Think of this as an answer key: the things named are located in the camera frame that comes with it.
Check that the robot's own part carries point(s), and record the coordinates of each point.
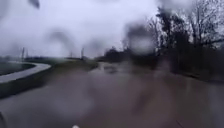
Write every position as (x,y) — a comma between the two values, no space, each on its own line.
(75,126)

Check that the pole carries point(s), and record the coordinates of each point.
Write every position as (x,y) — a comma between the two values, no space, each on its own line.
(22,53)

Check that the pale curved side path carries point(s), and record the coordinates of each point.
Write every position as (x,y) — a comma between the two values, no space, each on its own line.
(23,73)

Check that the row of bare trees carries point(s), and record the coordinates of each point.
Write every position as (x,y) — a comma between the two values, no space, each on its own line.
(186,43)

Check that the wet brown asphalt road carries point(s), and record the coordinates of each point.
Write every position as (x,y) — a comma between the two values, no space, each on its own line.
(110,100)

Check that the grass verge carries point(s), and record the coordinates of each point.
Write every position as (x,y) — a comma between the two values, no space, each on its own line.
(50,71)

